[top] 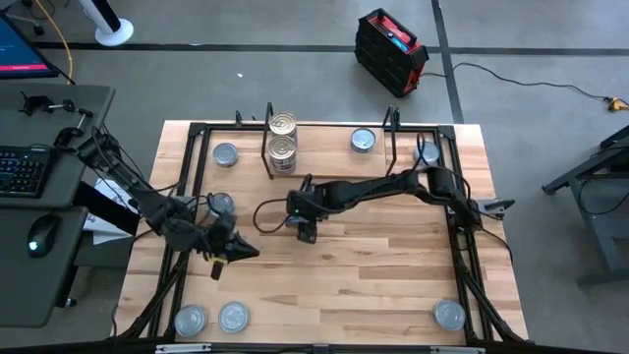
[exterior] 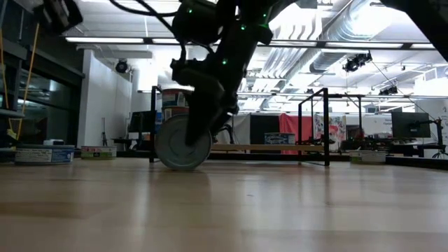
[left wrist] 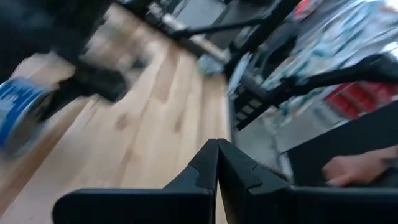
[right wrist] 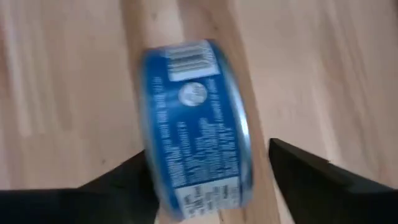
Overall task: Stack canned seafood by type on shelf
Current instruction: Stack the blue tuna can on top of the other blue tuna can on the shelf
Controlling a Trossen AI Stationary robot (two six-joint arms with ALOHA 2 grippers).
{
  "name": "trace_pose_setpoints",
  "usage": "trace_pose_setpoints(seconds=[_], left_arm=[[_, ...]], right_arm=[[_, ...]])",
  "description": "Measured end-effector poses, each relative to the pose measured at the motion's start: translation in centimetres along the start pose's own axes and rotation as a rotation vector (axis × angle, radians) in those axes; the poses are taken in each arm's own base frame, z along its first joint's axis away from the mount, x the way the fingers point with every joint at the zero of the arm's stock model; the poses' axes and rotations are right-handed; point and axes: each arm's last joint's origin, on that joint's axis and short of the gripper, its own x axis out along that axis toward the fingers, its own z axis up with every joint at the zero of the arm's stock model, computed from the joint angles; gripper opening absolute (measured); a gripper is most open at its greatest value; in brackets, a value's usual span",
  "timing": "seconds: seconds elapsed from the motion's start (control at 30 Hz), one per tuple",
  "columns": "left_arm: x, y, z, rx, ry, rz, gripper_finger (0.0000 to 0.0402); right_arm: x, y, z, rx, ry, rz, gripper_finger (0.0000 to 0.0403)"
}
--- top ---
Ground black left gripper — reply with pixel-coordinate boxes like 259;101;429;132
199;215;260;280

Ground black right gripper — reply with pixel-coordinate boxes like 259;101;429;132
287;189;323;245

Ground silver-lid seafood can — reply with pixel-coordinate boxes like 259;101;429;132
350;127;377;153

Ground silver-lid can blue label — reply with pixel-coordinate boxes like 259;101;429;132
432;298;467;332
208;192;236;215

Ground silver-lid can green label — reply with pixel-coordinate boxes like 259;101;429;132
217;300;252;335
211;142;240;168
413;141;441;166

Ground silver-lid can pink label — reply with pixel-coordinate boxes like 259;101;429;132
173;304;209;338

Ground white paper sheets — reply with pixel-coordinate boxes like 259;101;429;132
83;179;142;246

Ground black flat panel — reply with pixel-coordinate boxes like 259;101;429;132
72;180;142;236

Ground red black tool case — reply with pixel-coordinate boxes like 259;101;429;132
353;7;429;98

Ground black computer mouse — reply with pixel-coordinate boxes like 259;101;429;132
25;213;63;260

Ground black desk clamp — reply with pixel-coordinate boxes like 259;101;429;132
51;107;94;148
18;90;78;118

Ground dark grey desk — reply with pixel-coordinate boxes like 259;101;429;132
0;81;117;329

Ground black backlit keyboard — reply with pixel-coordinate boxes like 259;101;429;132
0;146;53;199

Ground blue-screen monitor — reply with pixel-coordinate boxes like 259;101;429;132
0;12;60;81

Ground dark metal stand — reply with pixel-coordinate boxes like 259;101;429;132
540;125;629;289

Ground black camera cable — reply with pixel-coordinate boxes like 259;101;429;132
253;172;315;236

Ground black wire rack shelf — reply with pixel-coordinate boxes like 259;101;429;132
234;101;402;182

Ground silver aluminium bracket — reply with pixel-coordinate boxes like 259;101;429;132
154;342;212;354
429;345;487;354

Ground black aluminium table frame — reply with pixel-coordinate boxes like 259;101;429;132
113;121;530;345

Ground white pedestal stand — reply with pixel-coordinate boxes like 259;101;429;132
78;0;135;48

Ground black floor cable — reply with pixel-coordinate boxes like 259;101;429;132
421;61;613;105

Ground yellow cable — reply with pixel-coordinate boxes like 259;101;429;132
31;0;75;83

